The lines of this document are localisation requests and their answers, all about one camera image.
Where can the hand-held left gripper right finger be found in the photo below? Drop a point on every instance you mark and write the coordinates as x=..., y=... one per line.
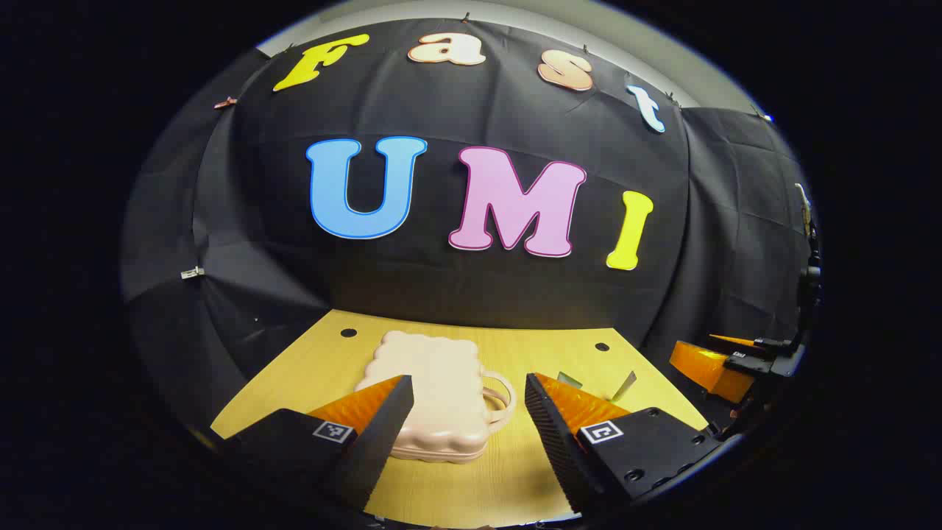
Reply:
x=556, y=442

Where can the copper metal clip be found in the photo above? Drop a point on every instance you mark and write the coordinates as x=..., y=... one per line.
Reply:
x=224, y=103

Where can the black backdrop cloth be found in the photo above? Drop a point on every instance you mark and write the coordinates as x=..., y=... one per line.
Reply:
x=441, y=294

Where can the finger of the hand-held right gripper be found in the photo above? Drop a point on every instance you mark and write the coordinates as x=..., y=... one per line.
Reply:
x=706, y=366
x=765, y=345

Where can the white metal clip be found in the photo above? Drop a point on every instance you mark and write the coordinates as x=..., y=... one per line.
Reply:
x=193, y=272

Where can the pink suitcase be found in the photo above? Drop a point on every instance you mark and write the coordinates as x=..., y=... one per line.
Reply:
x=441, y=383

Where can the silver skin care tube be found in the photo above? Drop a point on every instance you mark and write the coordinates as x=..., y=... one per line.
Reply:
x=570, y=380
x=624, y=386

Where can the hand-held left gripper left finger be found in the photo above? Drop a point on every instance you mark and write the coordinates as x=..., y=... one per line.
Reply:
x=379, y=442

